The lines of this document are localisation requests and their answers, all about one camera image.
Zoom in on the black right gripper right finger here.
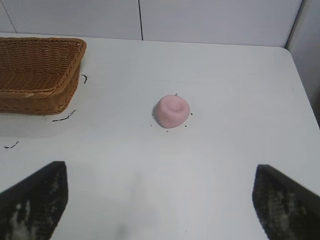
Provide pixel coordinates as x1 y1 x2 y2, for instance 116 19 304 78
252 164 320 240

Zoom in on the brown wicker basket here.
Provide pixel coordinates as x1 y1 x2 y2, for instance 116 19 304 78
0 37 88 116

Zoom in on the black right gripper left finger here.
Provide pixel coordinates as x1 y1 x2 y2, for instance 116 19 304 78
0 161 69 240

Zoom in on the pink peach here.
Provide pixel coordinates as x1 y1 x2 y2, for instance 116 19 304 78
154 94 191 129

